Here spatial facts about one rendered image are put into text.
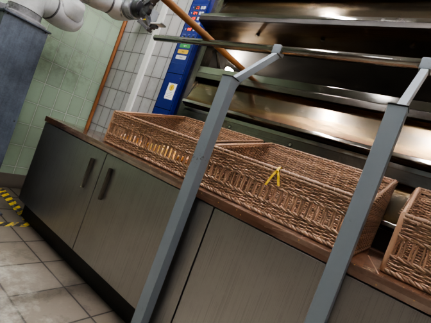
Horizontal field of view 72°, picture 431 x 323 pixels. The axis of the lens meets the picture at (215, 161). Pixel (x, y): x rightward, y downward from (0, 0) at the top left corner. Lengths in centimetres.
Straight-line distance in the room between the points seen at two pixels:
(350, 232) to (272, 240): 22
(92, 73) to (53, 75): 29
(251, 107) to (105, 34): 138
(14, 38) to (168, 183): 112
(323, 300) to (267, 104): 105
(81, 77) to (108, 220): 142
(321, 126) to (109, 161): 94
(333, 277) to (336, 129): 80
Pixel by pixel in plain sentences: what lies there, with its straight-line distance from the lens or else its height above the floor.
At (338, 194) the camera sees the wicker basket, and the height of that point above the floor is 72.
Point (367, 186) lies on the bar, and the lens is 75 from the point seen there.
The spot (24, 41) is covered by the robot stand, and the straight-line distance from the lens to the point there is 186.
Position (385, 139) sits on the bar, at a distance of 76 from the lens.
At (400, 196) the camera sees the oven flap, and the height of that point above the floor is 80.
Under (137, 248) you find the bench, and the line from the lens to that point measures 116.
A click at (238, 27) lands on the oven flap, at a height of 138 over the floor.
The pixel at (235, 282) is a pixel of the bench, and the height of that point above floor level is 38.
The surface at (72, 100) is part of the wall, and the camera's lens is 247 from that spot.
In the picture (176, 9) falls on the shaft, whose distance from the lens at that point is 132.
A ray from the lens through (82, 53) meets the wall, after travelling 247.
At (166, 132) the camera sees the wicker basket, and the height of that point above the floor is 72.
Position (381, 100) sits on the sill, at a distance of 143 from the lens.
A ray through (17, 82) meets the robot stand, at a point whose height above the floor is 70.
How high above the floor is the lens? 71
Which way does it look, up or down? 1 degrees down
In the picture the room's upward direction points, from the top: 20 degrees clockwise
